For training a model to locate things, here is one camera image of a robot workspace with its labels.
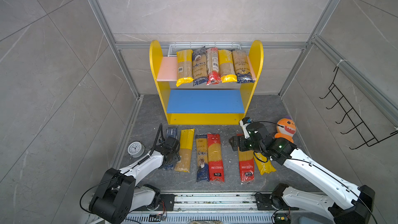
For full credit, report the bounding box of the orange shark plush toy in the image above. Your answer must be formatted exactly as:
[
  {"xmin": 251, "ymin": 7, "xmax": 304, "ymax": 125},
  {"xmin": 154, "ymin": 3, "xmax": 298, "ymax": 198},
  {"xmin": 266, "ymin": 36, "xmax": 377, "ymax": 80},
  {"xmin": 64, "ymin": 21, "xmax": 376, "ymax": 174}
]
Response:
[{"xmin": 274, "ymin": 116, "xmax": 296, "ymax": 143}]

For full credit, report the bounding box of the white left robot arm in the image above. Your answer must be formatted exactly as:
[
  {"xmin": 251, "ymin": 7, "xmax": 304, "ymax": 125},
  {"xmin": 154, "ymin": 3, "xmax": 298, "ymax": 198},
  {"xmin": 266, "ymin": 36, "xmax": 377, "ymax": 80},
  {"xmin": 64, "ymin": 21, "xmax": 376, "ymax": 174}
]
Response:
[{"xmin": 79, "ymin": 124, "xmax": 180, "ymax": 224}]

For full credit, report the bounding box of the red yellow spaghetti bag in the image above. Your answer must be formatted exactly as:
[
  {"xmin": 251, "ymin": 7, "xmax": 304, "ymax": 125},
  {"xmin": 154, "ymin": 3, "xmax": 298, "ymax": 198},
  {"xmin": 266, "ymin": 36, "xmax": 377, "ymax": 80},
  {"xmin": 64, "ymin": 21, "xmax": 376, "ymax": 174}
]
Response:
[{"xmin": 238, "ymin": 145, "xmax": 255, "ymax": 183}]

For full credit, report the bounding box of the white wire mesh basket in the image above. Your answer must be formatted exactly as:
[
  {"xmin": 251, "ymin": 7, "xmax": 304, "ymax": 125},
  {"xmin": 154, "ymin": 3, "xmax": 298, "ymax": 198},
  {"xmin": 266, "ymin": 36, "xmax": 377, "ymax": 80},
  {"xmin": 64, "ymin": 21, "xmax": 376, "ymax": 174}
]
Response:
[{"xmin": 167, "ymin": 44, "xmax": 241, "ymax": 57}]

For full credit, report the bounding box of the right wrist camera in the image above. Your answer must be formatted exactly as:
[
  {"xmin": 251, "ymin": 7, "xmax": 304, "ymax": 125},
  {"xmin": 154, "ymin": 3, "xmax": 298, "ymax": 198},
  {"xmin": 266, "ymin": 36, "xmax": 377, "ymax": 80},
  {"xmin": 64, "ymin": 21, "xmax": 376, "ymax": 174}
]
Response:
[{"xmin": 239, "ymin": 117, "xmax": 252, "ymax": 139}]

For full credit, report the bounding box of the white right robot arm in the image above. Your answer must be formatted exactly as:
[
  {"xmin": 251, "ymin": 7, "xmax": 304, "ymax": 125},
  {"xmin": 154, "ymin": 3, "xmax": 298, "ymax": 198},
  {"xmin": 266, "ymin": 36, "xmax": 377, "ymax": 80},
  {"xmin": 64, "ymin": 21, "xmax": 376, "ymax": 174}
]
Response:
[{"xmin": 229, "ymin": 117, "xmax": 375, "ymax": 224}]

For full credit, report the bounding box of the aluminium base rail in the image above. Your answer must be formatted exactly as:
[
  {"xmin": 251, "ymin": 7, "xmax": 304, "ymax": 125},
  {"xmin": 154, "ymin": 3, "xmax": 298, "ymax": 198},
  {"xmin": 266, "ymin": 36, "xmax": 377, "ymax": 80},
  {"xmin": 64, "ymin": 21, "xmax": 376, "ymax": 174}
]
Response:
[{"xmin": 124, "ymin": 192, "xmax": 343, "ymax": 224}]

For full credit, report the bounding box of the black wire hook rack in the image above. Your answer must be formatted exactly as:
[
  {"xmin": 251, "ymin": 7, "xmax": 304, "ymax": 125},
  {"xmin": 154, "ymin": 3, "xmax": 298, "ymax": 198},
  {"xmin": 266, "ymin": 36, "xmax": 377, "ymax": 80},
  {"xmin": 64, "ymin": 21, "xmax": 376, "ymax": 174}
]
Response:
[{"xmin": 319, "ymin": 66, "xmax": 398, "ymax": 150}]

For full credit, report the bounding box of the yellow top spaghetti bag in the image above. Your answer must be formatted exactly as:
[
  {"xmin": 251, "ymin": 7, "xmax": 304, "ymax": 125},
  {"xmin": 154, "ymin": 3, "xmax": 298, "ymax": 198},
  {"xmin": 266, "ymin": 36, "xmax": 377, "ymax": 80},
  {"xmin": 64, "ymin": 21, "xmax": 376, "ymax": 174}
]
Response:
[
  {"xmin": 174, "ymin": 129, "xmax": 195, "ymax": 173},
  {"xmin": 176, "ymin": 49, "xmax": 193, "ymax": 87}
]

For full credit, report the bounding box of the blue bottom spaghetti bag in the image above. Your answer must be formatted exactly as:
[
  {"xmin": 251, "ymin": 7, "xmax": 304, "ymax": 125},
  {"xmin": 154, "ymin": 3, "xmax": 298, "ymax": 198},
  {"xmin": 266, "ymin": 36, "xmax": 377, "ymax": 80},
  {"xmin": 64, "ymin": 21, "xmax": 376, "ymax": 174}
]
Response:
[{"xmin": 232, "ymin": 49, "xmax": 255, "ymax": 84}]

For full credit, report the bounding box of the yellow clear spaghetti bag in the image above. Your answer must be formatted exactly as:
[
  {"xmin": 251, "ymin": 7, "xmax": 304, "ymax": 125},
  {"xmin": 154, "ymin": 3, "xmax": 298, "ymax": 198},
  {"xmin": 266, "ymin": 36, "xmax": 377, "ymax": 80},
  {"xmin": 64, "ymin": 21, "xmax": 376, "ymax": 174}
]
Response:
[{"xmin": 254, "ymin": 152, "xmax": 276, "ymax": 175}]

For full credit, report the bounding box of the blue gold spaghetti bag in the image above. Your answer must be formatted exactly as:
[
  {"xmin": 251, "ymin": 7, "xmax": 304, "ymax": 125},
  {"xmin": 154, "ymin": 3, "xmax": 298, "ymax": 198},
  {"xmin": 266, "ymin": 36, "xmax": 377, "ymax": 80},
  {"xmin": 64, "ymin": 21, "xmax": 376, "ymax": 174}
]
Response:
[{"xmin": 195, "ymin": 135, "xmax": 210, "ymax": 182}]

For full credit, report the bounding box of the red spaghetti bag white label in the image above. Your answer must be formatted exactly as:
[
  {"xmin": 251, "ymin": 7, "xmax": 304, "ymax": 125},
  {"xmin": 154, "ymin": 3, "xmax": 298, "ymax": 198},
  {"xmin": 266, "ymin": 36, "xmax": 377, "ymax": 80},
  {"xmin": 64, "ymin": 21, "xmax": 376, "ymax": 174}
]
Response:
[{"xmin": 206, "ymin": 47, "xmax": 221, "ymax": 85}]

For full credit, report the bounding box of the blue label spaghetti bag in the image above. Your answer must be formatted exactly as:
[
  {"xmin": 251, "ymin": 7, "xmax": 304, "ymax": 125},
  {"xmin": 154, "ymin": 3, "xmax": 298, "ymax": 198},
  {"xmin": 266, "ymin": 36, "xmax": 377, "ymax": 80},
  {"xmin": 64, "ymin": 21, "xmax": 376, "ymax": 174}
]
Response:
[{"xmin": 192, "ymin": 48, "xmax": 208, "ymax": 86}]

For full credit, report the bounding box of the yellow shelf with coloured boards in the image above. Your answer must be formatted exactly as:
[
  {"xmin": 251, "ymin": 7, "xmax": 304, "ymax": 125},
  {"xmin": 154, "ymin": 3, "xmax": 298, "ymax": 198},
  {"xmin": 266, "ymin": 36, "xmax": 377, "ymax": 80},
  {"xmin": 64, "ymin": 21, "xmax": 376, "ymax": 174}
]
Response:
[{"xmin": 149, "ymin": 40, "xmax": 258, "ymax": 125}]

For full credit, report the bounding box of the dark blue spaghetti box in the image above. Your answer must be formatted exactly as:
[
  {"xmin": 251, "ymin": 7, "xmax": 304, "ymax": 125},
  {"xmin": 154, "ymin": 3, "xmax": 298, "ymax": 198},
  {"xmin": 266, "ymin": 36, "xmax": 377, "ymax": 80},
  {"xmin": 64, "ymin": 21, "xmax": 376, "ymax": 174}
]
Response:
[{"xmin": 162, "ymin": 127, "xmax": 179, "ymax": 171}]

